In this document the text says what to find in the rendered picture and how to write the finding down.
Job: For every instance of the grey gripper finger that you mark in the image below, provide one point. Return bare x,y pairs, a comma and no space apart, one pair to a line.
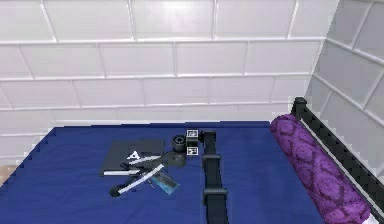
138,182
142,161

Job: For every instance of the blue bed with black frame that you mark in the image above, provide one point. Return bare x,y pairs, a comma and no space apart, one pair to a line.
186,180

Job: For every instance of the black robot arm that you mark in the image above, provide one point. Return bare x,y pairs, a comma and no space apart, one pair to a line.
212,173

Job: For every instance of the black book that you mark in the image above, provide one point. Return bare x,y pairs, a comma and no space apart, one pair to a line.
131,156

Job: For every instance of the purple patterned bolster pillow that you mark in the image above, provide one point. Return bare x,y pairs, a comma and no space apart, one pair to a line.
318,171

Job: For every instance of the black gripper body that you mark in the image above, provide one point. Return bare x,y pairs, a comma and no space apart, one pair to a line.
178,151

